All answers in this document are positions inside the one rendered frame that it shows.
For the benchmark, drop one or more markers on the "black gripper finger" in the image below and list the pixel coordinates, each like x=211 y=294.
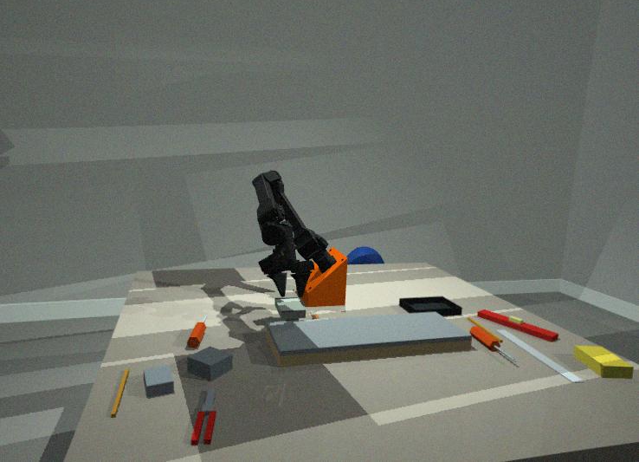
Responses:
x=301 y=281
x=280 y=281

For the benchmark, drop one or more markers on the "yellow rectangular block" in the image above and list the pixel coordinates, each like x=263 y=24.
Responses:
x=603 y=362

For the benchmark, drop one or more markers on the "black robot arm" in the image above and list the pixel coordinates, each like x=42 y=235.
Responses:
x=275 y=207

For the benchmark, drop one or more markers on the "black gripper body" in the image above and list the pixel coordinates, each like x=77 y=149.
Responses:
x=295 y=266

